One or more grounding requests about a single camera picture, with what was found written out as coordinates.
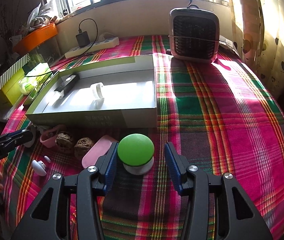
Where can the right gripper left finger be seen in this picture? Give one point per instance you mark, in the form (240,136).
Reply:
(48,216)

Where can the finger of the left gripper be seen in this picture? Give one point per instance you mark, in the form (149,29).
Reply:
(17,142)
(22,133)

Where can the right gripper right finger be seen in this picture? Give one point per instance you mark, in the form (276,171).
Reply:
(236,216)

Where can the black bike light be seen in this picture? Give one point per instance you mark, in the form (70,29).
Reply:
(67,85)

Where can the green mushroom knob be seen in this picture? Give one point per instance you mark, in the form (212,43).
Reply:
(136,152)

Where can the yellow green box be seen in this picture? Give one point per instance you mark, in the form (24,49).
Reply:
(10,91)

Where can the white mushroom knob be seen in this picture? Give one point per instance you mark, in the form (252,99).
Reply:
(39,167)

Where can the striped white box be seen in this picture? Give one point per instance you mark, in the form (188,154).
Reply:
(6,76)

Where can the brown walnut upper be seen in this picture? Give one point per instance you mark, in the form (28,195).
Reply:
(65,142)

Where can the brown walnut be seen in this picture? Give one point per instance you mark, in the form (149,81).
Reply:
(65,142)
(82,147)

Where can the brown walnut lower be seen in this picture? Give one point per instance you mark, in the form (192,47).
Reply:
(82,147)

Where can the orange tray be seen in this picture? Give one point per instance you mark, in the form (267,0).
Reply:
(34,39)

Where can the plaid bed cloth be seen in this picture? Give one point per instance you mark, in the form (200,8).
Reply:
(220,117)

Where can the grey cardboard box tray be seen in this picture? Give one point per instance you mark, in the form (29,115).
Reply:
(117,93)

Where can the black charger plug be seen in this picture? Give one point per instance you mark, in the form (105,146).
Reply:
(82,39)

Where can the white power strip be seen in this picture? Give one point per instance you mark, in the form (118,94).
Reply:
(92,47)

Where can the pink black mini heater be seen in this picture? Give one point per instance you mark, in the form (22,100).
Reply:
(194,34)

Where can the heart pattern curtain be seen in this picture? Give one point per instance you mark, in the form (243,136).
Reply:
(261,45)

